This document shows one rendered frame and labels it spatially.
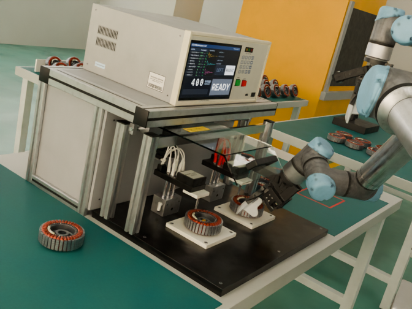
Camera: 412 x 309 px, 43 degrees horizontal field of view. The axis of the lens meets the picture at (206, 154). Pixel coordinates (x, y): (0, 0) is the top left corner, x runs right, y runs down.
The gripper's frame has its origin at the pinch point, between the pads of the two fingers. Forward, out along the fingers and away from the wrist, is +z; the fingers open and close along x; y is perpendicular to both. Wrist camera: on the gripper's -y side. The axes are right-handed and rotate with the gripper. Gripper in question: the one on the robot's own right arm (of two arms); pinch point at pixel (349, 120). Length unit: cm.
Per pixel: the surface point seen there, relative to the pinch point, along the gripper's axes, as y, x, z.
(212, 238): -19, -40, 37
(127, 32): -61, -39, -12
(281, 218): -11.2, -3.5, 38.1
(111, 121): -52, -51, 11
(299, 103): -90, 262, 42
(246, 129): -29.6, -7.7, 11.8
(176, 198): -36, -34, 33
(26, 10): -599, 443, 60
